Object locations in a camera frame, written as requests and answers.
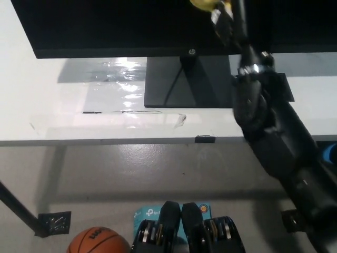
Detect black object with blue part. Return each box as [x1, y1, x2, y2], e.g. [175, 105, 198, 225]
[315, 141, 337, 167]

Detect clear plastic film sheet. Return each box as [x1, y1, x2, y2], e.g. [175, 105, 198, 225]
[84, 56, 150, 113]

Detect black tape piece desk edge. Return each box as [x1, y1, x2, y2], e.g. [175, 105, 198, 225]
[194, 135, 216, 144]

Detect black tape square on desk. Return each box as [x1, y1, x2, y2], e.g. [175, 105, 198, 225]
[231, 72, 295, 102]

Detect black tape floor patch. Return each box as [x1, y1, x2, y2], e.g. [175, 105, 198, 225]
[34, 210, 72, 237]
[281, 209, 308, 234]

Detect crumpled clear tape scrap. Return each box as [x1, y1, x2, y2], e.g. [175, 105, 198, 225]
[174, 113, 187, 129]

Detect black HP computer monitor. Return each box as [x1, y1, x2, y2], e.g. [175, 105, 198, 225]
[10, 0, 337, 108]

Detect yellow microfibre cloth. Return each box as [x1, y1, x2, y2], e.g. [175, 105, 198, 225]
[190, 0, 220, 12]

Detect orange basketball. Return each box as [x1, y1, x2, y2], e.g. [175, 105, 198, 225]
[65, 227, 131, 253]

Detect black slanted stand leg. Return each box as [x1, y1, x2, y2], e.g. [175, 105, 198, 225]
[0, 180, 40, 232]

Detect teal tp-link cardboard box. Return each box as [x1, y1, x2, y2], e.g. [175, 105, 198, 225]
[133, 202, 212, 253]

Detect white desk leg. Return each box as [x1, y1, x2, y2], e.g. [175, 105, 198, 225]
[38, 146, 68, 213]

